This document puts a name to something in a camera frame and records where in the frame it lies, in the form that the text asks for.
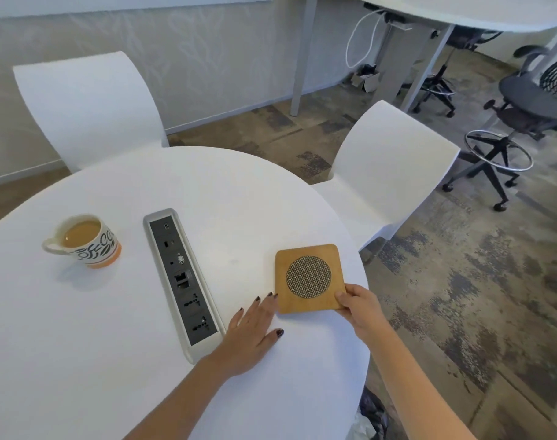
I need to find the person's left hand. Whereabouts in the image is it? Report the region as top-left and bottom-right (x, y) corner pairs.
(209, 292), (285, 379)

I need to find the person's right hand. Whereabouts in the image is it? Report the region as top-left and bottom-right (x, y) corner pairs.
(335, 284), (392, 345)

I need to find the square wooden coaster with mesh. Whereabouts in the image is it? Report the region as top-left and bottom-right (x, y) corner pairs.
(274, 244), (345, 315)

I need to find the person's left forearm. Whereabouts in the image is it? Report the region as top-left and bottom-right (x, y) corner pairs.
(122, 355), (236, 440)

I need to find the person's right forearm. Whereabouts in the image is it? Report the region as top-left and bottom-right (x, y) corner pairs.
(357, 321), (478, 440)

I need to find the grey table socket panel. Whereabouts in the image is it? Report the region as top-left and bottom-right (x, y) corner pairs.
(143, 208), (227, 365)

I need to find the black plastic bag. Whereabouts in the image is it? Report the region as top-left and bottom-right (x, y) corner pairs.
(357, 388), (391, 440)

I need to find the white curved chair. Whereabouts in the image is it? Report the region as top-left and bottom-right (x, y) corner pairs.
(310, 100), (462, 253)
(13, 51), (170, 174)

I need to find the patterned coffee mug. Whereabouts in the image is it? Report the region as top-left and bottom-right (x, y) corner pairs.
(42, 214), (122, 270)

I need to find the milky coffee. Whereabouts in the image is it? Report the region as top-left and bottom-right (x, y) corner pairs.
(63, 220), (101, 247)

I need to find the small open cardboard box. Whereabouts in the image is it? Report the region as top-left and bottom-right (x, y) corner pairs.
(350, 64), (382, 93)

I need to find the black mesh office stool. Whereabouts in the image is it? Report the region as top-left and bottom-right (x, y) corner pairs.
(398, 26), (505, 119)
(443, 45), (557, 212)

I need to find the white high table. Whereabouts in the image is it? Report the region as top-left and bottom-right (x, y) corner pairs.
(290, 0), (557, 117)

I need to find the white cable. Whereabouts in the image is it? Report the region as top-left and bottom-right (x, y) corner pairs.
(345, 8), (387, 69)

